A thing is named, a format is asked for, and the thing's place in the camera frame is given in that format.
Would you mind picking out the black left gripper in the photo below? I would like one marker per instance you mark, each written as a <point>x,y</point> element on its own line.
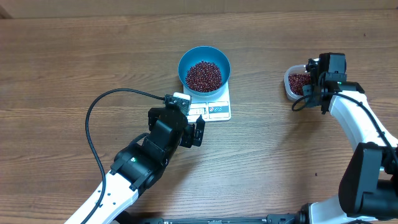
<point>189,140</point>

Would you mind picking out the white digital kitchen scale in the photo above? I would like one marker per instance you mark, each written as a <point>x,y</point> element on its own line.
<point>211,108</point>

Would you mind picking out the clear plastic container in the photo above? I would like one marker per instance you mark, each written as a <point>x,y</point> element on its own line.
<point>294,69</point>

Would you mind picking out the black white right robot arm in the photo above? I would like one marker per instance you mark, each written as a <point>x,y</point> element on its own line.
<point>368,189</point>

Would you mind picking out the red beans in bowl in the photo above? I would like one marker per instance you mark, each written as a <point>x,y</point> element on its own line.
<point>204,77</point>

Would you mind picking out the blue bowl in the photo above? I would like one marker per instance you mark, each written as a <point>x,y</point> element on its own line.
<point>208,54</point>

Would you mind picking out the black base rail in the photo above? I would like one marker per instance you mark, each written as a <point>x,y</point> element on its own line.
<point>287,218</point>

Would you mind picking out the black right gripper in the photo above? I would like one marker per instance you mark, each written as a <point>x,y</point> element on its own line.
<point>311,101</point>

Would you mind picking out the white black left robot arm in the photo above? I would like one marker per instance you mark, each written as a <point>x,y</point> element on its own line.
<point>140,165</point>

